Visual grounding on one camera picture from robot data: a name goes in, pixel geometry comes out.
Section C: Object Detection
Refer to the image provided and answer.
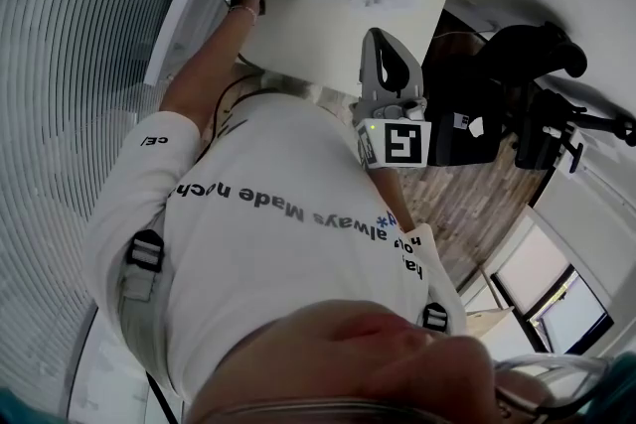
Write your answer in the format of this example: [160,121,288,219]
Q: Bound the person's white printed t-shirt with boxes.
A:
[81,91,468,413]

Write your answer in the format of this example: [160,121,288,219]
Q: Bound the black cable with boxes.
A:
[197,72,270,161]

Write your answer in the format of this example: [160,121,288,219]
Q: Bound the clear-framed glasses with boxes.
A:
[491,353,615,421]

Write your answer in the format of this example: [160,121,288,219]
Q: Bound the light wooden board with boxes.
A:
[464,305,517,345]

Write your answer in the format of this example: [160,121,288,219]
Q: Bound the white table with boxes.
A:
[238,0,460,99]

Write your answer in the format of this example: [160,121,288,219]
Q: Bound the person's face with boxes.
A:
[186,300,553,424]

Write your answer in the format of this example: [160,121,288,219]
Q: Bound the dark-framed window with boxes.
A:
[491,222,616,354]

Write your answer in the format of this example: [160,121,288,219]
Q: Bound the person's left forearm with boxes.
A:
[158,0,263,131]

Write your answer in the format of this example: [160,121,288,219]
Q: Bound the black office chair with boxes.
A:
[424,19,588,169]
[514,88,636,174]

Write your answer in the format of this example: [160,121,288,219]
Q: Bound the grey window blinds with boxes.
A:
[0,0,200,413]

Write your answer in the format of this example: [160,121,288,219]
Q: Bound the person's right forearm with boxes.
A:
[370,166,417,233]

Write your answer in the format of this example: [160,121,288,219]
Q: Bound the grey shoulder strap black buckle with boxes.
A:
[121,228,165,302]
[421,301,451,334]

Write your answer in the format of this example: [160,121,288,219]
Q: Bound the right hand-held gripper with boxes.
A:
[350,28,432,171]

